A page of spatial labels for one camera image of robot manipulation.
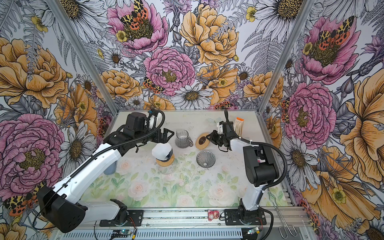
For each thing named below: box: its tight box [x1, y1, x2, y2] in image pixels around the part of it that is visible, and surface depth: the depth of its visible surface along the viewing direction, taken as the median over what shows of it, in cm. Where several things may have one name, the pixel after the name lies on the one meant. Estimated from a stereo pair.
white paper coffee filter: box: [151, 142, 172, 161], surface depth 82 cm
